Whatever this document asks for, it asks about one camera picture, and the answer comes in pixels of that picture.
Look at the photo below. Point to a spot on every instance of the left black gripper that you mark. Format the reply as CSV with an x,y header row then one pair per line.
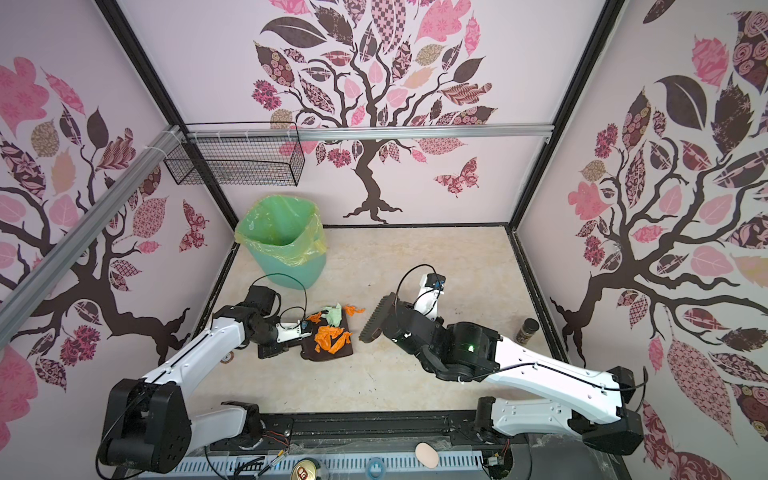
x,y
276,348

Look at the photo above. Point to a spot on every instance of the silver aluminium rail left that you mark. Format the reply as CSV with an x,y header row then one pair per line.
x,y
24,299

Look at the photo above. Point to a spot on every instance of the dark brown dustpan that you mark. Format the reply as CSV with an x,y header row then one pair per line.
x,y
307,351

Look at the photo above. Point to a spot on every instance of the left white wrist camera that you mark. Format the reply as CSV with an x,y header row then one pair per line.
x,y
288,332

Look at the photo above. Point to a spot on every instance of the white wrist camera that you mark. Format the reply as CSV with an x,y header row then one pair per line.
x,y
431,288
288,332

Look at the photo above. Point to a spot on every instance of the silver aluminium rail back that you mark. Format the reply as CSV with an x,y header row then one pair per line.
x,y
372,132

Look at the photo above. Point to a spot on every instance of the beige oval disc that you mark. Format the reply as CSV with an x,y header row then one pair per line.
x,y
427,455

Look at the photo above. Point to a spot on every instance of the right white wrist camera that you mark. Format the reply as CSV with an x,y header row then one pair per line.
x,y
431,288

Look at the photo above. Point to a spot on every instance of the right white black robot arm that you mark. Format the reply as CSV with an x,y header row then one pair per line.
x,y
592,406

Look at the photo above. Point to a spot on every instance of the orange scrap right middle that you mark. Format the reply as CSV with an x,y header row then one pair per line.
x,y
332,340

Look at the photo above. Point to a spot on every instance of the silver aluminium rail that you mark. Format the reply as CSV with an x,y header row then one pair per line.
x,y
24,299
372,132

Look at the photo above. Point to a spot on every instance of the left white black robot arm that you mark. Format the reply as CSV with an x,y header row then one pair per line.
x,y
147,425

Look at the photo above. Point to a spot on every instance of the green scrap front right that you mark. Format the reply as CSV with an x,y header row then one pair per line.
x,y
332,315

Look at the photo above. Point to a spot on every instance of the green bin with liner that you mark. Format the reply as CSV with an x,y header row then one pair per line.
x,y
285,236

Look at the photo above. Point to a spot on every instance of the small dark cylinder bottle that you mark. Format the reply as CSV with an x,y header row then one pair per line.
x,y
527,330

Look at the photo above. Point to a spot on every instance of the dark brown hand brush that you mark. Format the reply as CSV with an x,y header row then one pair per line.
x,y
383,320

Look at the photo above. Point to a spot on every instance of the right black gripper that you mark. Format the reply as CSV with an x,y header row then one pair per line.
x,y
402,306

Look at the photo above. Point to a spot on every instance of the black wire basket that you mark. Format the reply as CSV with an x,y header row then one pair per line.
x,y
260,153

